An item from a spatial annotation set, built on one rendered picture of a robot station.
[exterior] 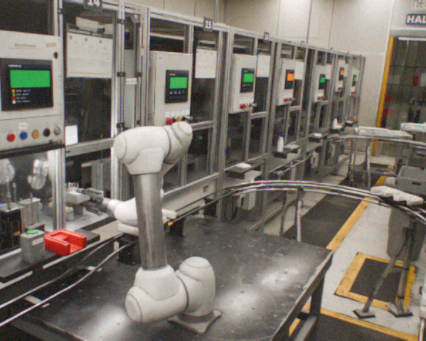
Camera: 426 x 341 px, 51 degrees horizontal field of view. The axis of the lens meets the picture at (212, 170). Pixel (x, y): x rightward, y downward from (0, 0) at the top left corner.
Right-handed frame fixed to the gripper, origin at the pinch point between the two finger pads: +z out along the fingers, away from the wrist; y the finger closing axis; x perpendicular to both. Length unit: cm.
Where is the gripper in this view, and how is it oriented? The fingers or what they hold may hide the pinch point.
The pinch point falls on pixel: (81, 197)
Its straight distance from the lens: 243.3
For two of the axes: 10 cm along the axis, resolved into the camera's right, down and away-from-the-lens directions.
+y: 1.3, -9.5, -2.7
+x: -4.8, 1.8, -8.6
